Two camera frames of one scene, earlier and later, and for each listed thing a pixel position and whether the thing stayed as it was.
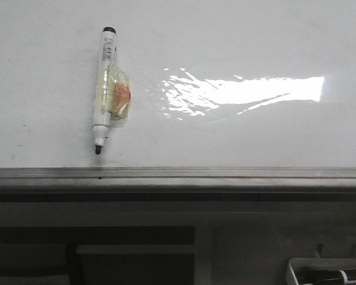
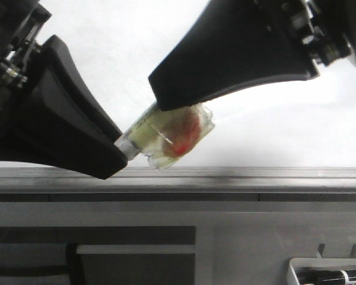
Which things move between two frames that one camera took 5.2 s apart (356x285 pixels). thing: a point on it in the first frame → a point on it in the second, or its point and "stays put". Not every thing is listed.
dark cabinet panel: [91, 255] stays put
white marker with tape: [113, 95] → [167, 137]
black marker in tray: [311, 276] stays put
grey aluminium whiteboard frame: [177, 184] stays put
